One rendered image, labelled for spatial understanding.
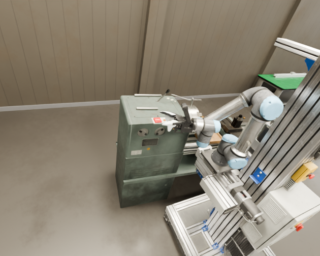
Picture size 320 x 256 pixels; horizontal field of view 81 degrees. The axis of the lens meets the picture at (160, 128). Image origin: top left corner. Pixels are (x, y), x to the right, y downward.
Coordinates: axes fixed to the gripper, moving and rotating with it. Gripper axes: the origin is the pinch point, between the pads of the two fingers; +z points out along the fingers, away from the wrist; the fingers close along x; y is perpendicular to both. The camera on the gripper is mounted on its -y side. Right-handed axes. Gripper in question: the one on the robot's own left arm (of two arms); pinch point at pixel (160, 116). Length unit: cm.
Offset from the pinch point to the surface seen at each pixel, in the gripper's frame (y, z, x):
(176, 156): 70, -33, 56
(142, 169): 84, 0, 49
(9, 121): 133, 210, 190
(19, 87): 85, 203, 222
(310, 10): -132, -388, 424
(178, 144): 52, -31, 53
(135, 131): 35, 12, 39
